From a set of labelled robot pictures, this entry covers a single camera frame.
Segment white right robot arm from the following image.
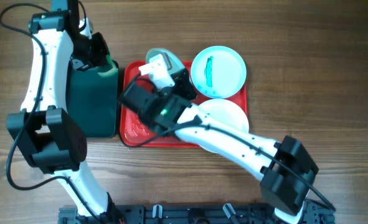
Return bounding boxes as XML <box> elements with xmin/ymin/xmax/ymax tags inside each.
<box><xmin>118</xmin><ymin>70</ymin><xmax>319</xmax><ymax>223</ymax></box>

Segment white plate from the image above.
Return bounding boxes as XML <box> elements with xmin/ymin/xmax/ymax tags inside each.
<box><xmin>197</xmin><ymin>98</ymin><xmax>250</xmax><ymax>154</ymax></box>

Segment black water basin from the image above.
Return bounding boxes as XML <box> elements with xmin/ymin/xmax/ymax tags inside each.
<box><xmin>66</xmin><ymin>61</ymin><xmax>119</xmax><ymax>139</ymax></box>

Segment red plastic tray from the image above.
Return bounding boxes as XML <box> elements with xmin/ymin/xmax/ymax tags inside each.
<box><xmin>120</xmin><ymin>60</ymin><xmax>248</xmax><ymax>148</ymax></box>

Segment white plate stained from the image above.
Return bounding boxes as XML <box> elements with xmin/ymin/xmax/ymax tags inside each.
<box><xmin>146</xmin><ymin>48</ymin><xmax>185</xmax><ymax>75</ymax></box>
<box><xmin>191</xmin><ymin>45</ymin><xmax>247</xmax><ymax>98</ymax></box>

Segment green yellow sponge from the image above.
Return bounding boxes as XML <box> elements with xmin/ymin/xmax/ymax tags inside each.
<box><xmin>97</xmin><ymin>55</ymin><xmax>118</xmax><ymax>77</ymax></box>

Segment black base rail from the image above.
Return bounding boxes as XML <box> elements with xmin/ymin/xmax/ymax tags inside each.
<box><xmin>57</xmin><ymin>201</ymin><xmax>336</xmax><ymax>224</ymax></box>

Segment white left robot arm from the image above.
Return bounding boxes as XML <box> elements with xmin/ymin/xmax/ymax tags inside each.
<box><xmin>7</xmin><ymin>1</ymin><xmax>121</xmax><ymax>223</ymax></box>

